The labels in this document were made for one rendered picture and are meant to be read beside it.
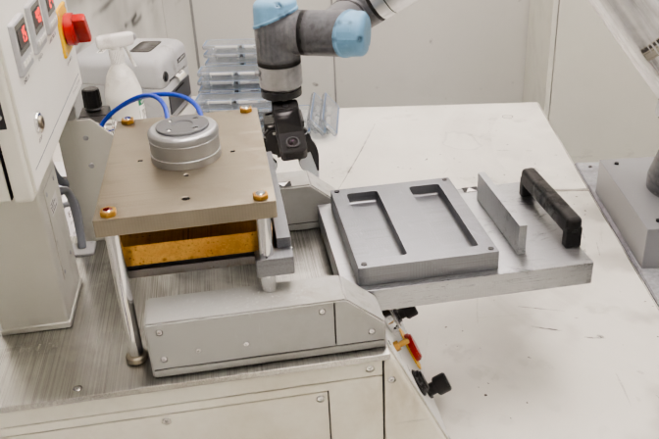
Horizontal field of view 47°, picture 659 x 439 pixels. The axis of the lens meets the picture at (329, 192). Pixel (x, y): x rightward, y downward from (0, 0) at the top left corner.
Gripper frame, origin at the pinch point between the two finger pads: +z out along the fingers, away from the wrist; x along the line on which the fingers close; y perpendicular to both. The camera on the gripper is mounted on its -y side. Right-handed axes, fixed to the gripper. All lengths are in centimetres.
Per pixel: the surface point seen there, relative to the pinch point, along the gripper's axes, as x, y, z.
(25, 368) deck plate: 33, -56, -10
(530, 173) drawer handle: -30, -37, -18
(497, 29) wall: -102, 185, 24
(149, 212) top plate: 17, -57, -28
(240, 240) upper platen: 8, -54, -22
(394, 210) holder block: -11.2, -40.6, -16.7
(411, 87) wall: -66, 191, 49
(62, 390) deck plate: 28, -60, -10
